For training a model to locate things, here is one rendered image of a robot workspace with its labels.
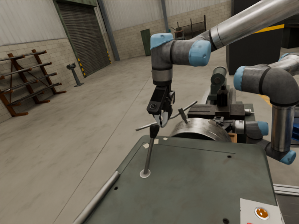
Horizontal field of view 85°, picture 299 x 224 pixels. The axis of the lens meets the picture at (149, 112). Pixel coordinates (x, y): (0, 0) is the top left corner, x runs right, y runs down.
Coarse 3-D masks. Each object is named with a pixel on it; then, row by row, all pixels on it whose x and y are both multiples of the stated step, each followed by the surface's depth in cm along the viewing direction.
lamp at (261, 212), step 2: (258, 208) 37; (260, 208) 37; (256, 210) 36; (258, 210) 36; (260, 210) 36; (262, 210) 36; (264, 210) 36; (258, 212) 36; (260, 212) 36; (262, 212) 36; (264, 212) 36; (266, 212) 36; (258, 214) 36; (260, 214) 35; (262, 214) 35; (264, 214) 35; (266, 214) 35; (260, 216) 35; (262, 216) 35; (264, 216) 35; (266, 216) 35
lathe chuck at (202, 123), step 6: (192, 120) 79; (198, 120) 78; (204, 120) 78; (180, 126) 80; (186, 126) 76; (192, 126) 75; (198, 126) 74; (204, 126) 74; (210, 126) 74; (216, 132) 72; (222, 132) 74; (222, 138) 71; (228, 138) 75
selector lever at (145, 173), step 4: (152, 140) 52; (152, 144) 52; (148, 152) 52; (148, 156) 52; (148, 160) 52; (148, 164) 53; (140, 172) 54; (144, 172) 53; (148, 172) 53; (144, 176) 52
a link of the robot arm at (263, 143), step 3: (246, 138) 93; (249, 138) 90; (261, 138) 87; (246, 141) 93; (249, 141) 90; (252, 141) 89; (255, 141) 88; (258, 141) 88; (261, 141) 87; (264, 141) 86; (267, 141) 86; (258, 144) 87; (261, 144) 86; (264, 144) 85; (264, 147) 85
